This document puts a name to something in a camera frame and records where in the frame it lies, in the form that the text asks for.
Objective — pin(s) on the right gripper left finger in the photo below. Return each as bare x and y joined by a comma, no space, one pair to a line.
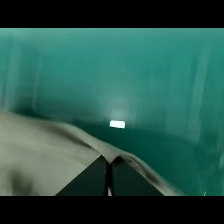
90,181

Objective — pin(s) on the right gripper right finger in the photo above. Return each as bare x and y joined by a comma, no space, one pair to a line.
130,181

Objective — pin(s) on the grey-brown garment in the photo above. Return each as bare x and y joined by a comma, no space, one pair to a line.
43,156

